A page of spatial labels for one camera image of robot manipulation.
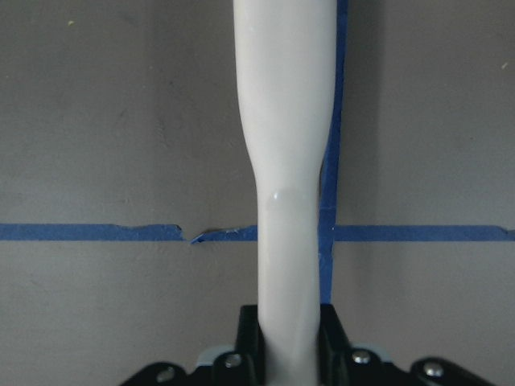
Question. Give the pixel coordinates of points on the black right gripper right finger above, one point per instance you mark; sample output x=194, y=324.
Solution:
x=333, y=343

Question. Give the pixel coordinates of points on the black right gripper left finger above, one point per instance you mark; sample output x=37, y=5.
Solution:
x=250, y=343

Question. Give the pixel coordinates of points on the white hand brush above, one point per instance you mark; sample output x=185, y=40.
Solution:
x=286, y=76

